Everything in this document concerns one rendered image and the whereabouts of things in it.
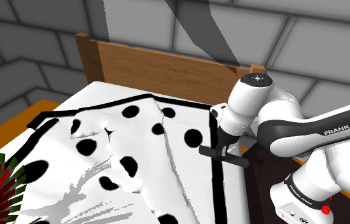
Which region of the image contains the dark robot stand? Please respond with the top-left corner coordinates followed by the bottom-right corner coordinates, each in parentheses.
top-left (242, 145), bottom-right (350, 224)

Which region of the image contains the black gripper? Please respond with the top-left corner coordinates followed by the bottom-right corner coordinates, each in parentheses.
top-left (198, 125), bottom-right (250, 169)

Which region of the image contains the white blanket with black dots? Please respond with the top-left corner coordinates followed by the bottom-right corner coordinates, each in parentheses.
top-left (0, 93), bottom-right (228, 224)

